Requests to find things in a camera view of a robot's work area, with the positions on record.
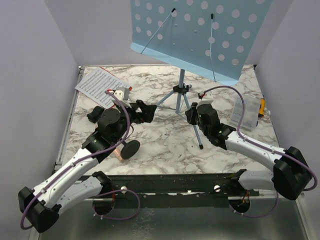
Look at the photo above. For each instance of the sheet music red folder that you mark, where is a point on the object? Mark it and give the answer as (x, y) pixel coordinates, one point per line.
(96, 82)

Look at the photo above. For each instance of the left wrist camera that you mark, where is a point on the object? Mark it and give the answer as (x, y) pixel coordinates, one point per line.
(121, 93)

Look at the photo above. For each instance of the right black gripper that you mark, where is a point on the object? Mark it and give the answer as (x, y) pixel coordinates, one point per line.
(193, 111)

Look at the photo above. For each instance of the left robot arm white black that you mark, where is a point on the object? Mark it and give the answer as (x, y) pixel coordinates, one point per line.
(43, 204)

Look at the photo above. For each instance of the pink microphone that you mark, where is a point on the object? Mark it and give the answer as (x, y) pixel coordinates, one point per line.
(117, 154)

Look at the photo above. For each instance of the clear plastic box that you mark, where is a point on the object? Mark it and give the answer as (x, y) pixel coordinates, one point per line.
(250, 119)

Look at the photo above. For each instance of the yellow blue tool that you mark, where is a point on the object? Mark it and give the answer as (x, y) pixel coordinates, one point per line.
(261, 112)

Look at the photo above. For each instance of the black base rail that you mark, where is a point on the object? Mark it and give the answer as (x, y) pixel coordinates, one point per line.
(170, 191)

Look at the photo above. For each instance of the black microphone stand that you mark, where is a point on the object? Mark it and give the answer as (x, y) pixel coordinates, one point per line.
(130, 148)

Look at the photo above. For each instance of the light blue music stand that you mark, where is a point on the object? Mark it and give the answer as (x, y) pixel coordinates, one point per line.
(210, 38)

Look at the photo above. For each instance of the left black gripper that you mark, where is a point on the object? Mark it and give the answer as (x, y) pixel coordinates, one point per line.
(147, 111)

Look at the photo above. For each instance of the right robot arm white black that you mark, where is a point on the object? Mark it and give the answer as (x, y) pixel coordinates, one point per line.
(286, 168)

